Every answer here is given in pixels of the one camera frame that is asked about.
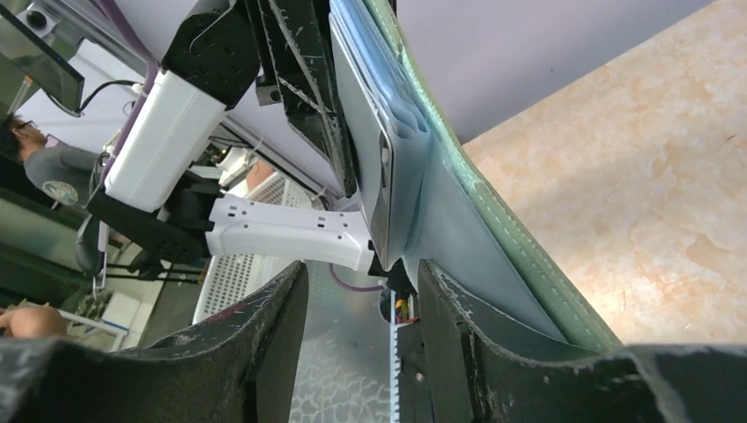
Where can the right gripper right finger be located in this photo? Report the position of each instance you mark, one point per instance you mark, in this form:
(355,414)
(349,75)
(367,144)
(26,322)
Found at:
(484,366)

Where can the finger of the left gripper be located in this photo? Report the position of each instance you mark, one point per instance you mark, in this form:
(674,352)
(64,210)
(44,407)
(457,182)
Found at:
(299,41)

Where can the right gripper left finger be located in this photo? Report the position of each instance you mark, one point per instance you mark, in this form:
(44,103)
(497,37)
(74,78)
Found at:
(238,365)

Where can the sage green card holder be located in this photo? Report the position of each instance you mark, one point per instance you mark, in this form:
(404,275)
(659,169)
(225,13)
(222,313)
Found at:
(440,208)

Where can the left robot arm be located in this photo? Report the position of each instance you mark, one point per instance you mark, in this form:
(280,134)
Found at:
(219,50)

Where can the person in grey shirt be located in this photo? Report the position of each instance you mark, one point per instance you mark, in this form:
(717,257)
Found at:
(62,172)

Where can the black monitor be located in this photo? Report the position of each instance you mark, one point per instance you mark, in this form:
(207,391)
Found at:
(37,60)

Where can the white cable duct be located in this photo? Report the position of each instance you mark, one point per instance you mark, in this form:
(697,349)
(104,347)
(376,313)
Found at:
(394,363)

